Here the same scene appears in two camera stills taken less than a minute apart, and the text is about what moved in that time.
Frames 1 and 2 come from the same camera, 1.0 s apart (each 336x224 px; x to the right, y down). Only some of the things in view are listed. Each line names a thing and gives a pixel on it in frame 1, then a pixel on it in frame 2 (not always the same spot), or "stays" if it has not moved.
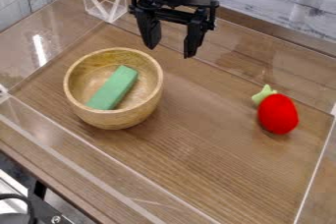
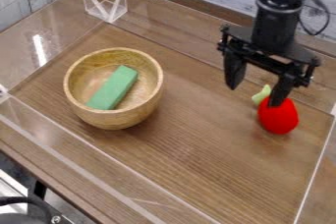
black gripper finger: (149, 28) -> (233, 64)
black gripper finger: (194, 35) -> (281, 89)
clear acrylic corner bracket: (105, 10) stays
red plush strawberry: (277, 111) stays
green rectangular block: (113, 88) stays
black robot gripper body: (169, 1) -> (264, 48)
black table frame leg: (44, 213) stays
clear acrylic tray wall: (40, 131) stays
